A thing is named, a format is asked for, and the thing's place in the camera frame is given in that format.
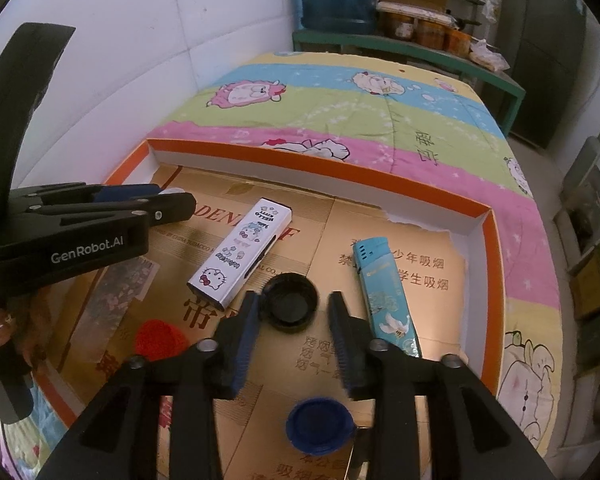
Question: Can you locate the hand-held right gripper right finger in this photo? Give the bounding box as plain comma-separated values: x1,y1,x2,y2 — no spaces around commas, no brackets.
329,291,556,480

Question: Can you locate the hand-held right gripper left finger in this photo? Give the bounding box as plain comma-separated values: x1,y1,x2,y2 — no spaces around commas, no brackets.
37,291,260,480

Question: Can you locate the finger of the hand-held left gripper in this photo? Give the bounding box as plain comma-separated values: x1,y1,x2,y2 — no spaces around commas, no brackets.
27,192,197,227
9,181,167,208

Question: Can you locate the teal floral lighter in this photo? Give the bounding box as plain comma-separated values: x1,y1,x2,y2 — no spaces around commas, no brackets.
352,238,424,359

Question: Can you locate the black bottle cap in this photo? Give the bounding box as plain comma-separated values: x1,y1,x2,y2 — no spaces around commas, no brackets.
261,273,320,331

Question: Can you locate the white cartoon print lighter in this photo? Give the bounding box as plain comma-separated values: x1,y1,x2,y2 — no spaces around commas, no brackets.
187,197,294,311

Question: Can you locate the red-orange bottle cap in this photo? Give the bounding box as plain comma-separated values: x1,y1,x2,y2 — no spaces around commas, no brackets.
134,319,190,361

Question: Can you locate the orange-rimmed cardboard box tray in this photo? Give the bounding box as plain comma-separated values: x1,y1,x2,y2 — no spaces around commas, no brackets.
32,137,507,480

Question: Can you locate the silver patterned lighter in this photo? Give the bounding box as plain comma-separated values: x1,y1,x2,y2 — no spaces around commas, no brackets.
86,255,160,347

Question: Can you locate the blue bottle cap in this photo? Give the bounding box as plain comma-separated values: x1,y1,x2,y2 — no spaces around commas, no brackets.
286,396,355,454

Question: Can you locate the cartoon printed blanket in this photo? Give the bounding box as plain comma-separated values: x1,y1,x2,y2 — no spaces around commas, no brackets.
0,51,564,480

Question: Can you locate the grey cabinet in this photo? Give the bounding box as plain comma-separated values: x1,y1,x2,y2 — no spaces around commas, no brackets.
552,105,600,376

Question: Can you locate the orange food jar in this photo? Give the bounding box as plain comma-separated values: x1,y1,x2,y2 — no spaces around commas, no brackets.
414,17,449,49
382,10,416,41
445,30,474,57

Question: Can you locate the white plastic bag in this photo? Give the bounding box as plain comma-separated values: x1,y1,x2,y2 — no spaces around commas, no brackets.
469,40,511,73

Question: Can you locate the dark grey refrigerator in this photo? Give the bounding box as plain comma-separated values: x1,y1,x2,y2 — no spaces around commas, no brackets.
500,0,589,149

